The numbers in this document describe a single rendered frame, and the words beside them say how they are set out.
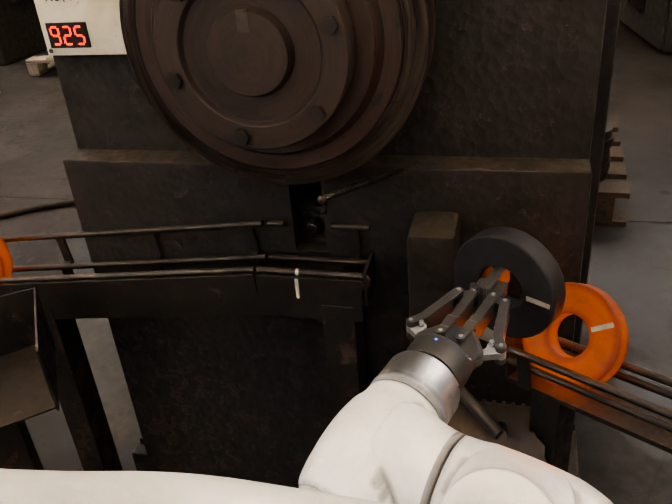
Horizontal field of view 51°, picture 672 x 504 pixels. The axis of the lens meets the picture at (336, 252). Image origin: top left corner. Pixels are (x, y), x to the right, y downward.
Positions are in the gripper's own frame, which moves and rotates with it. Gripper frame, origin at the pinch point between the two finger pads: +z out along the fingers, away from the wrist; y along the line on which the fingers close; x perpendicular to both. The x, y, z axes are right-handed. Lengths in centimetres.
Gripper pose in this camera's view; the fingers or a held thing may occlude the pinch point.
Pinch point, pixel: (494, 283)
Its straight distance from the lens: 95.1
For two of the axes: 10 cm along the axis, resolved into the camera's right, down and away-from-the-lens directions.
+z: 5.3, -4.9, 6.9
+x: -1.0, -8.4, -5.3
